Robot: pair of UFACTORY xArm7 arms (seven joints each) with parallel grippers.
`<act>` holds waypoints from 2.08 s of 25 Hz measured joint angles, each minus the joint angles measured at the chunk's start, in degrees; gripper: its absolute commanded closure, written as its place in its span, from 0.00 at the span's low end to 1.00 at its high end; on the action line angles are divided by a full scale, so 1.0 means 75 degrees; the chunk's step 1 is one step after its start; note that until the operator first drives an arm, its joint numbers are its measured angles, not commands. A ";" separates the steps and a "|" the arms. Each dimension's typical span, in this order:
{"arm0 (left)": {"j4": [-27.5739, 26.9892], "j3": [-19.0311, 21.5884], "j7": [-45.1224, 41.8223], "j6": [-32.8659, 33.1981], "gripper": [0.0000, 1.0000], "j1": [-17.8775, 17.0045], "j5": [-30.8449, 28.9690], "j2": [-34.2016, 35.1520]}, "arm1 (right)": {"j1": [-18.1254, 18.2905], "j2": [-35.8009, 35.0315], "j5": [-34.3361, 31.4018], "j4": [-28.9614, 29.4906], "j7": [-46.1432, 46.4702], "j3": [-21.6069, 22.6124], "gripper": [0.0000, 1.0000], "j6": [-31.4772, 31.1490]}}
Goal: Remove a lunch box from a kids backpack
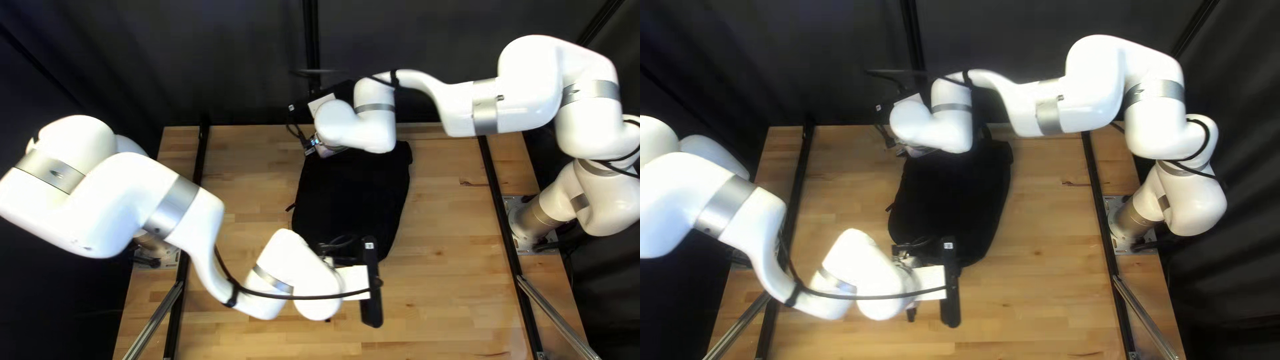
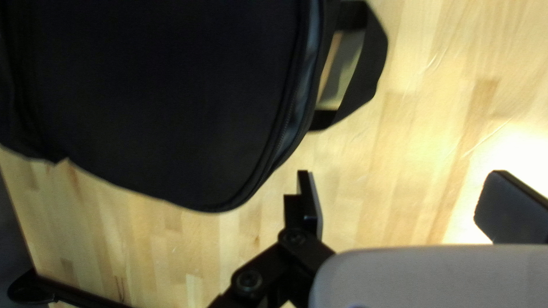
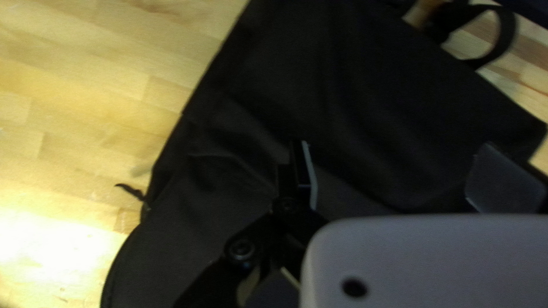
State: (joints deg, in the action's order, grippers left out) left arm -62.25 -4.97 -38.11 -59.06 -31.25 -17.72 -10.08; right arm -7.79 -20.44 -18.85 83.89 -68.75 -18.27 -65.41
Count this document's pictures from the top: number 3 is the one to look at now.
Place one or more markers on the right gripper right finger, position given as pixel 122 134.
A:
pixel 505 188

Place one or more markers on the black backpack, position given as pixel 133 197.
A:
pixel 342 85

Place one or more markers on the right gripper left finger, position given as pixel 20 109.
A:
pixel 305 179

